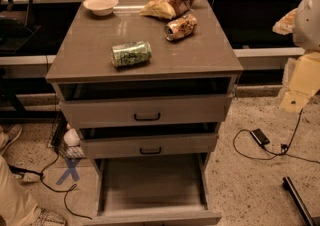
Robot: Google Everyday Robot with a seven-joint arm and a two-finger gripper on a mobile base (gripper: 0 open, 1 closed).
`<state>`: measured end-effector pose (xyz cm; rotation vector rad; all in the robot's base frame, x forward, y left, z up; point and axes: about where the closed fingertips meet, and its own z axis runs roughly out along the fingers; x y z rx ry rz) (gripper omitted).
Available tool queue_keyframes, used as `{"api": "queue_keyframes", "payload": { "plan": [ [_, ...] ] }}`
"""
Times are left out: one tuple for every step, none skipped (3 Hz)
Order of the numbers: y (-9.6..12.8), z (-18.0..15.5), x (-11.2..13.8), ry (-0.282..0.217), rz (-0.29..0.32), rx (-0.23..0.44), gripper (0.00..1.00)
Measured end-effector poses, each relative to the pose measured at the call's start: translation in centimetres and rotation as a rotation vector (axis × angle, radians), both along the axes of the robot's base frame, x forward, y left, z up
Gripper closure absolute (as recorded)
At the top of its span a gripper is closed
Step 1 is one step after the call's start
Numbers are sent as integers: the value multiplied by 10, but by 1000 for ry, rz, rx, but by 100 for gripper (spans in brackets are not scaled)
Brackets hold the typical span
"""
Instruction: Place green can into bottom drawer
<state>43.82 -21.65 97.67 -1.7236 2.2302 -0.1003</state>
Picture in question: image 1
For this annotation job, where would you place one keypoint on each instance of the green soda can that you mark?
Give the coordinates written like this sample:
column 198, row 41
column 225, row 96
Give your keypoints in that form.
column 131, row 53

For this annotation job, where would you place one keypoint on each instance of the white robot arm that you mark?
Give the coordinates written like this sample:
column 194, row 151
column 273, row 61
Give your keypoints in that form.
column 301, row 79

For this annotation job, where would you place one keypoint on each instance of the grey drawer cabinet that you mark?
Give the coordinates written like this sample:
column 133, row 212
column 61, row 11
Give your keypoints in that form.
column 85, row 54

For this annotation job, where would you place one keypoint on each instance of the middle drawer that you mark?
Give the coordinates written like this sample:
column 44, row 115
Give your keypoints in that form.
column 134, row 141

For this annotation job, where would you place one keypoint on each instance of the drawer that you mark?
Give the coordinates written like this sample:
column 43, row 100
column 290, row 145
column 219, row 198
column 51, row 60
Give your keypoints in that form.
column 134, row 141
column 137, row 103
column 167, row 190

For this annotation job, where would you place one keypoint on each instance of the crushed brown soda can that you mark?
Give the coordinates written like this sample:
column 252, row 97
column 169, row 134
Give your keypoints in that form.
column 181, row 27

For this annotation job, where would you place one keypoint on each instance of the top drawer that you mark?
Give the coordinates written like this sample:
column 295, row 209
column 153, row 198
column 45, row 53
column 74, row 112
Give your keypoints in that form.
column 137, row 103

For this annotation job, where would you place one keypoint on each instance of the bottom drawer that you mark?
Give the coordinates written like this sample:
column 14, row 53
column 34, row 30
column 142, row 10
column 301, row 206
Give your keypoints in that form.
column 167, row 190

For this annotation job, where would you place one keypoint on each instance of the black power adapter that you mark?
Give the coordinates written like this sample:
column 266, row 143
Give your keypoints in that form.
column 260, row 137

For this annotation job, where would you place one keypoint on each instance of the white bowl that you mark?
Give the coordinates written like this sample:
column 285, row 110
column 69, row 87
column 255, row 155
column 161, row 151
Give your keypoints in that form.
column 100, row 7

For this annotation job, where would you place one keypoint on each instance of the person shoe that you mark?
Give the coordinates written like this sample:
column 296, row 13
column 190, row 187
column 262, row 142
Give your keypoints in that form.
column 9, row 137

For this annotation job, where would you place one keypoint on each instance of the black bar on floor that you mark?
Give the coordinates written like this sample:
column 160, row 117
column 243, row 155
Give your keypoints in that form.
column 308, row 219

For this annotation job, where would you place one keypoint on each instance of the black chair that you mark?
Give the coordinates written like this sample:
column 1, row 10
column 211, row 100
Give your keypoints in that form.
column 16, row 27

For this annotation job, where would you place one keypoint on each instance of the person leg beige trousers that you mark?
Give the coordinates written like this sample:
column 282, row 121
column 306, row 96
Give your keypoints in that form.
column 17, row 206

